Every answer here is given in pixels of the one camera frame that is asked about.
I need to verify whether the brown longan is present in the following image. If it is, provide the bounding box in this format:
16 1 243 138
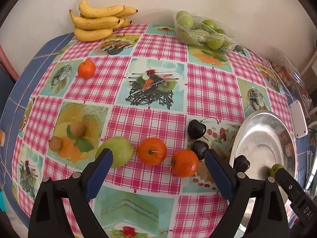
70 121 85 137
48 136 62 152

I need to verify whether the green fruit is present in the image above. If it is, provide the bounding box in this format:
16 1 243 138
270 163 284 178
95 136 134 168

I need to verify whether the tangerine one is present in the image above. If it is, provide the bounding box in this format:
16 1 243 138
171 149 199 178

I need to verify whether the tangerine with stem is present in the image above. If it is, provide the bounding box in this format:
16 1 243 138
137 138 167 165

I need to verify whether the plastic tray of green fruits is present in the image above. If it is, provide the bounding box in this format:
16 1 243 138
173 10 238 53

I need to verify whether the silver metal bowl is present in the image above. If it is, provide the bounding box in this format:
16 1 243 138
229 109 297 233

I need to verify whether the white plastic box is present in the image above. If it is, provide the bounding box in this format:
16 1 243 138
289 100 308 139

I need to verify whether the clear box of longans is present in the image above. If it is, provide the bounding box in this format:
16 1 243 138
270 48 304 90

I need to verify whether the pink checkered tablecloth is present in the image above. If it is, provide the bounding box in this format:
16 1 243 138
1 25 294 237

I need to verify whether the yellow banana bunch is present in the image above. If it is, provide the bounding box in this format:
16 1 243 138
69 0 138 42

